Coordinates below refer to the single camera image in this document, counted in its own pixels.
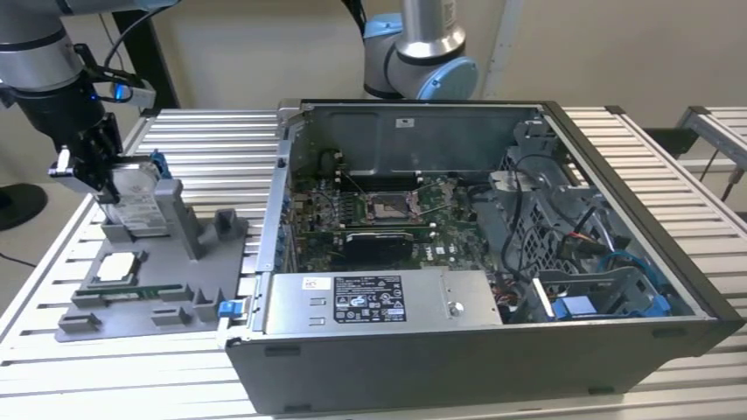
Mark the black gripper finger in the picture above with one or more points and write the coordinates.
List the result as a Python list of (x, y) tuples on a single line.
[(98, 175)]

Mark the hard disk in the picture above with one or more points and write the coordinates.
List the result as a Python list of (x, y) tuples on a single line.
[(136, 197)]

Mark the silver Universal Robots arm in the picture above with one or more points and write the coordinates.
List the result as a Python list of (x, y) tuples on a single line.
[(34, 57)]

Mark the grey metal disk bay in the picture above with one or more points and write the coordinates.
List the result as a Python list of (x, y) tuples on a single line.
[(589, 276)]

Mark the black round stand base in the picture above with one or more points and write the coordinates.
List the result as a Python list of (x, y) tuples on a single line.
[(20, 205)]

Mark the silver CPU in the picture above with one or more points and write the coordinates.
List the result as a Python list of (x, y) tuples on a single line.
[(116, 264)]

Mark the grey plastic parts rack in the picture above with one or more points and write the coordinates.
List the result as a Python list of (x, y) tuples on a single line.
[(169, 271)]

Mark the green RAM stick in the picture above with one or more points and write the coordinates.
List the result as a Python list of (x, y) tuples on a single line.
[(133, 291)]

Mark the blue case latch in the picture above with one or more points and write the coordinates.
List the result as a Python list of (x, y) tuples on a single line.
[(228, 308)]

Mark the thin metal locking lever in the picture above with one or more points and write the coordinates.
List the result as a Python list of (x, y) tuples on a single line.
[(352, 180)]

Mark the black RAM slots row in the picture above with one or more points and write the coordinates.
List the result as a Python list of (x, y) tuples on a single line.
[(378, 181)]

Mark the CPU socket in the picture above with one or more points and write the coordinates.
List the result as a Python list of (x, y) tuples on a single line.
[(388, 210)]

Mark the black graphics card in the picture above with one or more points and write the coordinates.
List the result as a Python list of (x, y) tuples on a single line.
[(376, 249)]

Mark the green motherboard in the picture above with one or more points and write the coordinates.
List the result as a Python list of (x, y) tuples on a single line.
[(454, 227)]

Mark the silver power supply unit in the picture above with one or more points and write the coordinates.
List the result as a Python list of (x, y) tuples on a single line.
[(420, 302)]

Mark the open grey PC case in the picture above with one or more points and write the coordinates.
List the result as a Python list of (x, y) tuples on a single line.
[(408, 372)]

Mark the blue drive carrier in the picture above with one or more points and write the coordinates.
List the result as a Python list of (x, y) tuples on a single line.
[(575, 306)]

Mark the aluminium side table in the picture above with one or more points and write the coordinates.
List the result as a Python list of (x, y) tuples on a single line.
[(723, 127)]

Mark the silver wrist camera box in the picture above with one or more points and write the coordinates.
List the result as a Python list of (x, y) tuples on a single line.
[(140, 94)]

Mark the black metal post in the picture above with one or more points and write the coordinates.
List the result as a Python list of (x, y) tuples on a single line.
[(152, 65)]

